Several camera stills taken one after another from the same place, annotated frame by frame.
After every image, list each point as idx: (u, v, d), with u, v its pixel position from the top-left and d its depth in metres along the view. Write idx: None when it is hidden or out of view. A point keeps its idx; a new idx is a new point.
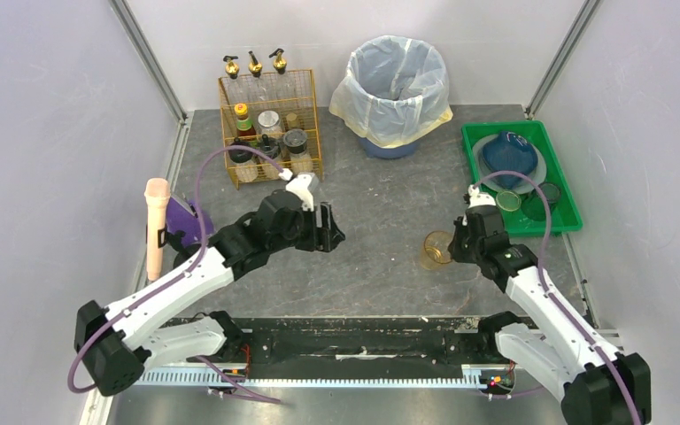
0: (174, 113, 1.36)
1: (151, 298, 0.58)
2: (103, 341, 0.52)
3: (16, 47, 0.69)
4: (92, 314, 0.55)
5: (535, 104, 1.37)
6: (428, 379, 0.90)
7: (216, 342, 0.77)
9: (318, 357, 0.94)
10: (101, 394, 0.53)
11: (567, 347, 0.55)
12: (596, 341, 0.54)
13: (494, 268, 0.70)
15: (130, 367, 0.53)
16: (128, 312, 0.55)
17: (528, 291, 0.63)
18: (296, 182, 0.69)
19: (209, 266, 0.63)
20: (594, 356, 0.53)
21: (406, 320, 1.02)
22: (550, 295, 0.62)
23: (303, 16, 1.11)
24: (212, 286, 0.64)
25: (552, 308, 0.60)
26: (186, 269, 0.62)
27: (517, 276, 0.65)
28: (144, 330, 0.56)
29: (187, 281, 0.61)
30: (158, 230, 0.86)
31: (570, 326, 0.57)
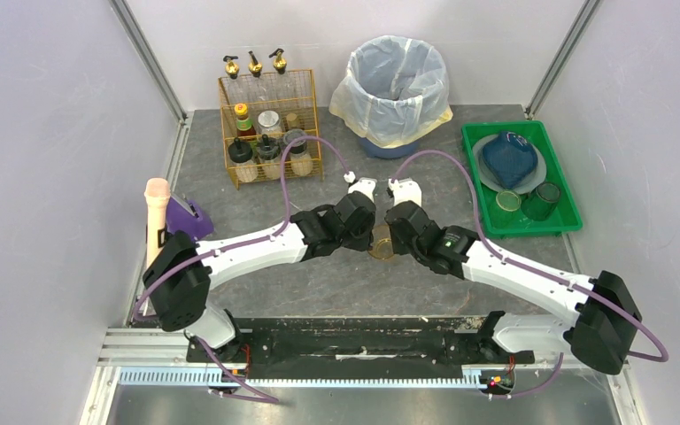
0: (174, 113, 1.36)
1: (236, 248, 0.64)
2: (189, 270, 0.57)
3: (16, 47, 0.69)
4: (183, 244, 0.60)
5: (535, 104, 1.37)
6: (428, 379, 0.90)
7: (226, 337, 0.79)
9: (318, 357, 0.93)
10: (163, 324, 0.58)
11: (551, 298, 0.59)
12: (570, 281, 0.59)
13: (444, 262, 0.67)
15: (196, 307, 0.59)
16: (218, 253, 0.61)
17: (485, 268, 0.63)
18: (360, 183, 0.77)
19: (290, 237, 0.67)
20: (577, 295, 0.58)
21: (406, 321, 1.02)
22: (506, 259, 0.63)
23: (303, 16, 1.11)
24: (283, 258, 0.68)
25: (515, 269, 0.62)
26: (269, 234, 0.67)
27: (469, 259, 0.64)
28: (221, 274, 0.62)
29: (269, 244, 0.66)
30: (158, 230, 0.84)
31: (540, 277, 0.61)
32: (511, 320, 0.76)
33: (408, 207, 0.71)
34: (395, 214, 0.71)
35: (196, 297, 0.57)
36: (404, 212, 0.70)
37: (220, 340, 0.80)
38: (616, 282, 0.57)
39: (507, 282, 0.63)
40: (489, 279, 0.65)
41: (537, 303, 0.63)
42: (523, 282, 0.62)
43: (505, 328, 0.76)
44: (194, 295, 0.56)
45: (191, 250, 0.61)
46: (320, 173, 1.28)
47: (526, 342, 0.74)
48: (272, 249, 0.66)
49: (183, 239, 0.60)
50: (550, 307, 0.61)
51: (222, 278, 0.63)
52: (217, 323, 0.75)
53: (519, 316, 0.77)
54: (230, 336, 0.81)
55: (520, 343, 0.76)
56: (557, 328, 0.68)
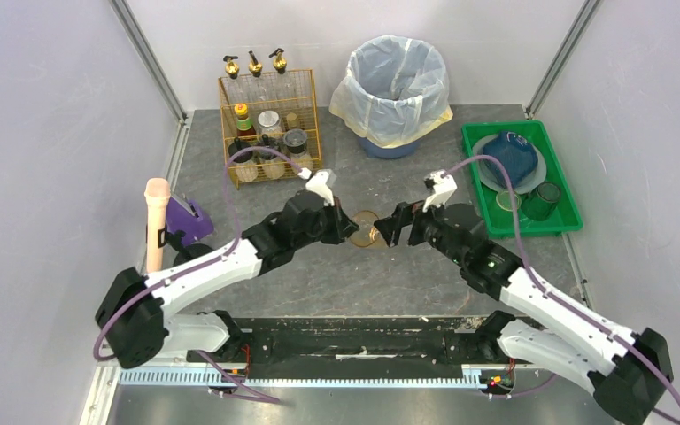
0: (174, 113, 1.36)
1: (189, 274, 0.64)
2: (140, 305, 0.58)
3: (16, 47, 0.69)
4: (131, 281, 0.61)
5: (535, 104, 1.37)
6: (428, 379, 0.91)
7: (220, 338, 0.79)
9: (318, 357, 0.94)
10: (121, 363, 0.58)
11: (587, 343, 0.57)
12: (612, 330, 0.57)
13: (482, 280, 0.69)
15: (153, 341, 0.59)
16: (167, 282, 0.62)
17: (525, 298, 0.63)
18: (314, 178, 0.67)
19: (243, 253, 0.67)
20: (617, 346, 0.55)
21: (406, 321, 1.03)
22: (548, 295, 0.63)
23: (303, 16, 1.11)
24: (241, 274, 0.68)
25: (557, 308, 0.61)
26: (220, 254, 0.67)
27: (509, 285, 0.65)
28: (177, 302, 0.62)
29: (222, 265, 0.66)
30: (158, 230, 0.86)
31: (580, 320, 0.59)
32: (527, 332, 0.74)
33: (470, 217, 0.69)
34: (456, 221, 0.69)
35: (151, 330, 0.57)
36: (466, 223, 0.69)
37: (216, 343, 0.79)
38: (662, 343, 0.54)
39: (544, 316, 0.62)
40: (526, 308, 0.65)
41: (570, 342, 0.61)
42: (560, 320, 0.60)
43: (515, 337, 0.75)
44: (149, 328, 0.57)
45: (140, 283, 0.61)
46: None
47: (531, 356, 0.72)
48: (225, 268, 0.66)
49: (130, 274, 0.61)
50: (582, 350, 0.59)
51: (179, 305, 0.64)
52: (200, 329, 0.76)
53: (536, 329, 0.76)
54: (227, 336, 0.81)
55: (524, 355, 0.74)
56: (581, 363, 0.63)
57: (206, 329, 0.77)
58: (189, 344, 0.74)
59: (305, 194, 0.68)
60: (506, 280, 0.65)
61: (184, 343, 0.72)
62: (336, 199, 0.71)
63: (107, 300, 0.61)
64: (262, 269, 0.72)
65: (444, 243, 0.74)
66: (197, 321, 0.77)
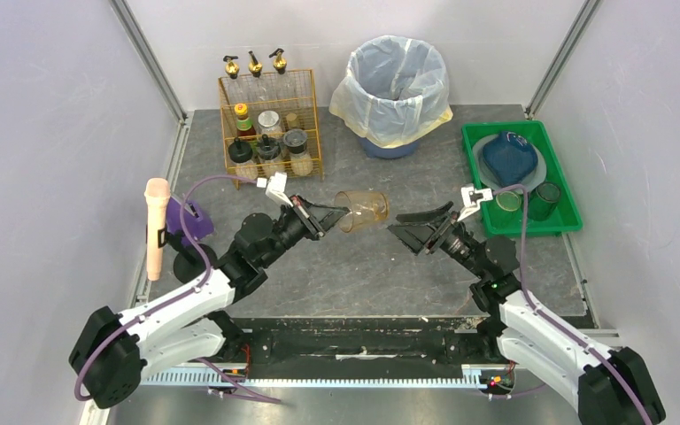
0: (174, 113, 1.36)
1: (164, 308, 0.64)
2: (116, 344, 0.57)
3: (16, 47, 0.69)
4: (104, 320, 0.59)
5: (535, 104, 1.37)
6: (428, 379, 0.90)
7: (216, 342, 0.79)
9: (318, 357, 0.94)
10: (99, 402, 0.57)
11: (565, 354, 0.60)
12: (589, 343, 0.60)
13: (486, 300, 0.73)
15: (131, 377, 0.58)
16: (143, 319, 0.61)
17: (516, 312, 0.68)
18: (272, 182, 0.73)
19: (216, 284, 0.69)
20: (590, 358, 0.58)
21: (406, 321, 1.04)
22: (538, 312, 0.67)
23: (303, 16, 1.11)
24: (215, 305, 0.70)
25: (543, 323, 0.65)
26: (195, 286, 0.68)
27: (507, 302, 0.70)
28: (154, 336, 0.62)
29: (197, 297, 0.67)
30: (158, 230, 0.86)
31: (561, 334, 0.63)
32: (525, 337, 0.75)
33: (507, 253, 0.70)
34: (495, 256, 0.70)
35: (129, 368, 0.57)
36: (505, 261, 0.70)
37: (213, 347, 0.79)
38: (637, 359, 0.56)
39: (532, 330, 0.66)
40: (519, 326, 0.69)
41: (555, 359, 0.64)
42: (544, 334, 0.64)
43: (515, 341, 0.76)
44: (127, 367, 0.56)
45: (113, 321, 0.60)
46: (320, 173, 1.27)
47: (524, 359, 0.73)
48: (199, 300, 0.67)
49: (104, 313, 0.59)
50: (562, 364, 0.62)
51: (154, 341, 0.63)
52: (192, 339, 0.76)
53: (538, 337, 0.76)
54: (223, 340, 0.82)
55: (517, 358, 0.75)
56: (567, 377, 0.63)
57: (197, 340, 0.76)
58: (185, 355, 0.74)
59: (252, 221, 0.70)
60: (506, 297, 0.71)
61: (179, 353, 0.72)
62: (293, 198, 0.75)
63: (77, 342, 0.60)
64: (241, 297, 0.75)
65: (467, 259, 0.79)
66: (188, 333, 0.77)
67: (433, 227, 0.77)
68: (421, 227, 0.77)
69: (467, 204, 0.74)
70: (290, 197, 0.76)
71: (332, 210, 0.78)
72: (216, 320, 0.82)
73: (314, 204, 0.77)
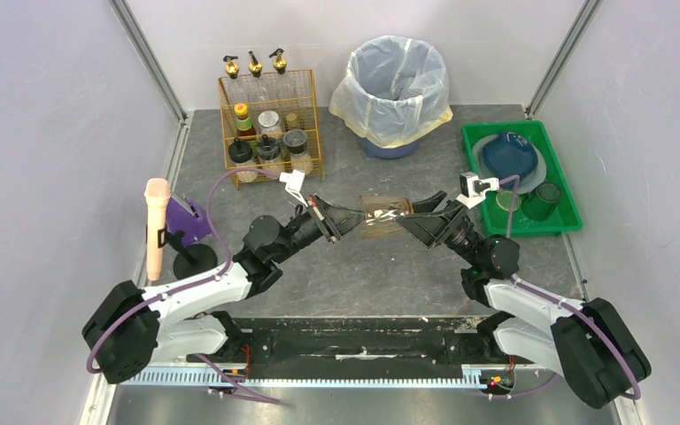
0: (174, 113, 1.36)
1: (184, 290, 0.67)
2: (135, 319, 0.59)
3: (16, 47, 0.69)
4: (127, 294, 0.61)
5: (535, 104, 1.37)
6: (428, 379, 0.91)
7: (216, 341, 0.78)
9: (318, 357, 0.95)
10: (110, 377, 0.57)
11: (541, 313, 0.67)
12: (560, 299, 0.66)
13: (475, 289, 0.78)
15: (142, 356, 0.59)
16: (165, 297, 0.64)
17: (499, 289, 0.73)
18: (291, 180, 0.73)
19: (235, 275, 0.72)
20: (563, 312, 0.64)
21: (406, 321, 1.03)
22: (518, 284, 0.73)
23: (304, 16, 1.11)
24: (229, 296, 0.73)
25: (522, 294, 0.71)
26: (215, 274, 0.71)
27: (491, 283, 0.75)
28: (171, 316, 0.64)
29: (214, 284, 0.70)
30: (158, 230, 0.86)
31: (540, 298, 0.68)
32: (521, 325, 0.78)
33: (511, 257, 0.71)
34: (498, 262, 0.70)
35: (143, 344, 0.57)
36: (506, 265, 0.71)
37: (214, 346, 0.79)
38: (606, 306, 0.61)
39: (513, 302, 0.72)
40: (504, 302, 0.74)
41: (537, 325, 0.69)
42: (525, 304, 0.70)
43: (509, 329, 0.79)
44: (141, 343, 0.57)
45: (135, 297, 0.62)
46: (320, 173, 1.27)
47: (521, 346, 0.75)
48: (217, 288, 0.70)
49: (126, 289, 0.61)
50: (543, 326, 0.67)
51: (170, 321, 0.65)
52: (195, 333, 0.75)
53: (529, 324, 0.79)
54: (225, 338, 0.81)
55: (514, 349, 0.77)
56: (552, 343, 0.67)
57: (200, 335, 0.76)
58: (187, 348, 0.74)
59: (261, 224, 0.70)
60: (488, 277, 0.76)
61: (181, 346, 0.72)
62: (309, 199, 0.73)
63: (96, 313, 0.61)
64: (258, 292, 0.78)
65: (472, 252, 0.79)
66: (192, 326, 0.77)
67: (444, 220, 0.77)
68: (429, 219, 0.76)
69: (470, 192, 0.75)
70: (307, 197, 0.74)
71: (352, 213, 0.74)
72: (220, 319, 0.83)
73: (334, 206, 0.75)
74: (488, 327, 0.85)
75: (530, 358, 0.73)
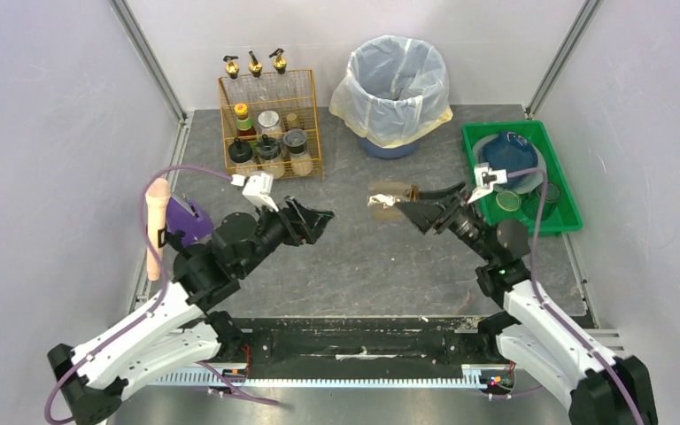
0: (174, 113, 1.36)
1: (114, 342, 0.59)
2: (69, 385, 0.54)
3: (17, 47, 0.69)
4: (58, 359, 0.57)
5: (535, 104, 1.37)
6: (428, 379, 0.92)
7: (209, 350, 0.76)
9: (318, 357, 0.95)
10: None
11: (567, 354, 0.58)
12: (593, 347, 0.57)
13: (491, 284, 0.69)
15: (100, 405, 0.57)
16: (92, 357, 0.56)
17: (522, 304, 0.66)
18: (251, 186, 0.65)
19: (173, 305, 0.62)
20: (593, 362, 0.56)
21: (406, 321, 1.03)
22: (545, 306, 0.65)
23: (304, 16, 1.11)
24: (178, 322, 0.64)
25: (547, 318, 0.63)
26: (147, 311, 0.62)
27: (512, 291, 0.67)
28: (112, 370, 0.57)
29: (150, 321, 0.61)
30: (158, 230, 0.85)
31: (567, 334, 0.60)
32: (527, 337, 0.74)
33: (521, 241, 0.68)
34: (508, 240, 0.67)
35: (90, 403, 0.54)
36: (517, 244, 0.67)
37: (207, 353, 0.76)
38: (645, 372, 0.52)
39: (536, 325, 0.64)
40: (521, 314, 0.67)
41: (555, 356, 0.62)
42: (549, 329, 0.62)
43: (513, 339, 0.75)
44: (85, 405, 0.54)
45: (65, 362, 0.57)
46: (320, 173, 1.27)
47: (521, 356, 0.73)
48: (153, 325, 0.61)
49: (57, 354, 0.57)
50: (562, 362, 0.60)
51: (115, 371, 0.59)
52: (178, 351, 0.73)
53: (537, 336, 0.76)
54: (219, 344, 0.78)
55: (515, 358, 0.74)
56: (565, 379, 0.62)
57: (185, 351, 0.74)
58: (169, 368, 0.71)
59: (236, 220, 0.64)
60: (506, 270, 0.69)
61: (160, 371, 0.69)
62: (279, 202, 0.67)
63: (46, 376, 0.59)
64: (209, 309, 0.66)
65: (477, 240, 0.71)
66: (175, 345, 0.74)
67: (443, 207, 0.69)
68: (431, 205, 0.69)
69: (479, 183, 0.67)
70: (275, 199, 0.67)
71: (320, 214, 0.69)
72: (212, 325, 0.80)
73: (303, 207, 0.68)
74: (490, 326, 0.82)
75: (531, 373, 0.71)
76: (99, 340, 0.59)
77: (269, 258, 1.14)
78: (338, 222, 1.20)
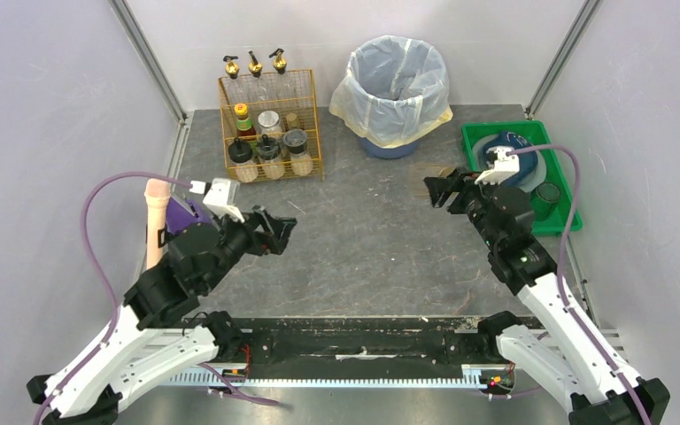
0: (174, 113, 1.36)
1: (78, 373, 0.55)
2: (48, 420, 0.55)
3: (17, 48, 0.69)
4: (35, 392, 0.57)
5: (535, 104, 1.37)
6: (428, 379, 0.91)
7: (207, 352, 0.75)
9: (318, 357, 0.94)
10: None
11: (587, 369, 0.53)
12: (619, 367, 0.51)
13: (506, 269, 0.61)
15: None
16: (60, 391, 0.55)
17: (544, 304, 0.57)
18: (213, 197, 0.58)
19: (127, 329, 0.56)
20: (616, 383, 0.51)
21: (406, 321, 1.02)
22: (569, 310, 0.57)
23: (304, 16, 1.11)
24: (140, 343, 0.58)
25: (572, 324, 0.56)
26: (102, 339, 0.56)
27: (534, 286, 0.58)
28: (83, 401, 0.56)
29: (105, 351, 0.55)
30: (158, 229, 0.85)
31: (590, 346, 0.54)
32: (527, 340, 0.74)
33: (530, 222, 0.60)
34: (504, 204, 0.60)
35: None
36: (514, 207, 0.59)
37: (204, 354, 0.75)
38: (668, 398, 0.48)
39: (555, 328, 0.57)
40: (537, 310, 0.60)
41: (567, 360, 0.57)
42: (571, 336, 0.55)
43: (514, 340, 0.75)
44: None
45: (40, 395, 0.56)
46: (320, 173, 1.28)
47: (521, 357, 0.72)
48: (111, 353, 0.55)
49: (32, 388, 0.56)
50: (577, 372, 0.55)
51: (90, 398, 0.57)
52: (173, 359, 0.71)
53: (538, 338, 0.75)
54: (216, 347, 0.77)
55: (515, 359, 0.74)
56: (568, 382, 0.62)
57: (181, 356, 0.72)
58: (166, 374, 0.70)
59: (197, 230, 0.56)
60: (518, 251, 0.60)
61: (155, 379, 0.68)
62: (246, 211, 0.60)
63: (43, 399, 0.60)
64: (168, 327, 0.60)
65: (481, 224, 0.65)
66: (171, 351, 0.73)
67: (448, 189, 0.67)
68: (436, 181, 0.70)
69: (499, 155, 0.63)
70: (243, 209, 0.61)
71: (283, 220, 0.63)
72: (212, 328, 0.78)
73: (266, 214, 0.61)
74: (489, 323, 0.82)
75: (530, 374, 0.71)
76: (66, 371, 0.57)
77: (270, 258, 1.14)
78: (338, 222, 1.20)
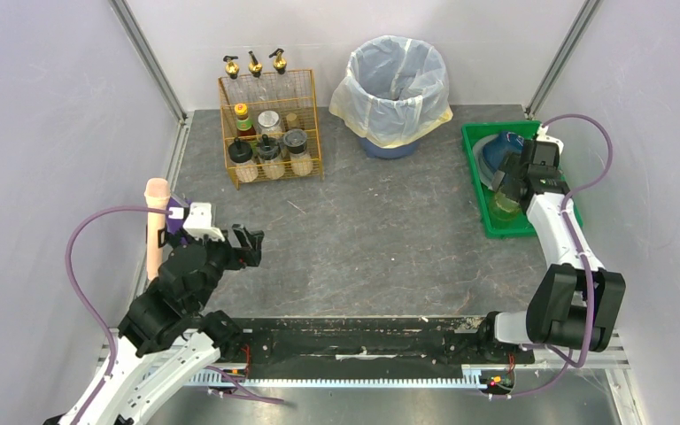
0: (174, 112, 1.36)
1: (88, 407, 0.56)
2: None
3: (17, 48, 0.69)
4: None
5: (535, 104, 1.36)
6: (428, 379, 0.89)
7: (206, 356, 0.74)
9: (318, 357, 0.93)
10: None
11: (557, 250, 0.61)
12: (584, 251, 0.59)
13: (525, 189, 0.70)
15: None
16: None
17: (543, 206, 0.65)
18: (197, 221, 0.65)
19: (126, 358, 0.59)
20: (576, 262, 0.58)
21: (406, 321, 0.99)
22: (563, 213, 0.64)
23: (304, 16, 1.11)
24: (144, 367, 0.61)
25: (559, 223, 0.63)
26: (104, 374, 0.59)
27: (541, 195, 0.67)
28: None
29: (112, 382, 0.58)
30: (158, 230, 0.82)
31: (566, 235, 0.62)
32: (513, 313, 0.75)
33: (552, 159, 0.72)
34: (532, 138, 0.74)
35: None
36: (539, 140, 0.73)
37: (202, 357, 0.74)
38: (618, 291, 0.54)
39: (544, 220, 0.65)
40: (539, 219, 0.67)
41: (546, 254, 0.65)
42: (552, 227, 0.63)
43: (505, 321, 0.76)
44: None
45: None
46: (320, 173, 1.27)
47: (512, 330, 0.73)
48: (117, 382, 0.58)
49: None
50: (550, 257, 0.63)
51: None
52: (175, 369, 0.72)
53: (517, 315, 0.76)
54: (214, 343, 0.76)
55: (509, 336, 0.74)
56: None
57: (182, 367, 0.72)
58: (174, 387, 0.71)
59: (181, 253, 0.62)
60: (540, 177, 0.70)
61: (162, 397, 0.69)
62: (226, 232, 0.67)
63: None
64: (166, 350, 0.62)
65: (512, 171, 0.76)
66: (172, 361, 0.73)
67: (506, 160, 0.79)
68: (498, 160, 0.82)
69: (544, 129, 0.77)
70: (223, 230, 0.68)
71: (251, 235, 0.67)
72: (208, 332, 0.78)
73: (241, 229, 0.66)
74: (495, 318, 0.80)
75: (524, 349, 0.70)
76: (77, 409, 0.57)
77: (270, 258, 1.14)
78: (338, 222, 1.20)
